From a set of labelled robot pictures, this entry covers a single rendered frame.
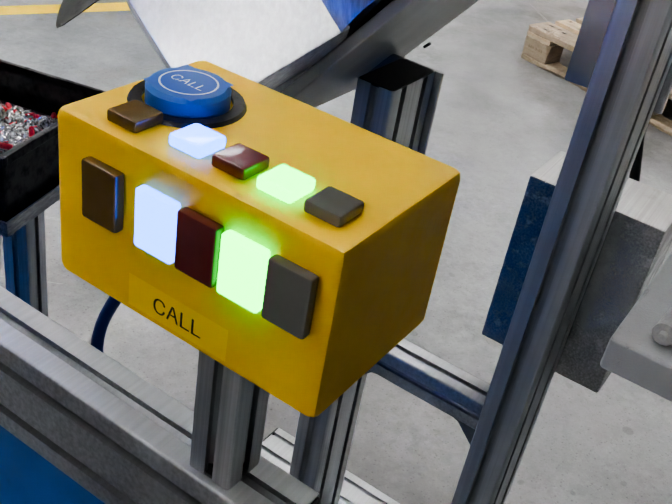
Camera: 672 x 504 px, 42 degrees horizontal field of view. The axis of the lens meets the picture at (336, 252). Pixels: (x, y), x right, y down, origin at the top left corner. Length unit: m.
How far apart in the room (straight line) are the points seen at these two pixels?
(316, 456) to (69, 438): 0.65
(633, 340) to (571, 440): 1.23
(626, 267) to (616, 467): 1.01
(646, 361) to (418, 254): 0.34
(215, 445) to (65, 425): 0.13
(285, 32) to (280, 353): 0.44
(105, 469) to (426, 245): 0.28
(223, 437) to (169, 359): 1.41
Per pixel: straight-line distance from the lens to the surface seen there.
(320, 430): 1.17
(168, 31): 0.77
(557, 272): 0.88
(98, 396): 0.57
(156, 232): 0.38
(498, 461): 1.04
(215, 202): 0.36
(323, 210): 0.34
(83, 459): 0.60
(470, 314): 2.18
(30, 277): 0.93
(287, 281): 0.34
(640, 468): 1.95
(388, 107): 0.91
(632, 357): 0.71
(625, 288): 0.97
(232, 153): 0.37
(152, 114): 0.40
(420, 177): 0.39
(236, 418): 0.48
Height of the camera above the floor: 1.25
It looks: 33 degrees down
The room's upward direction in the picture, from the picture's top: 10 degrees clockwise
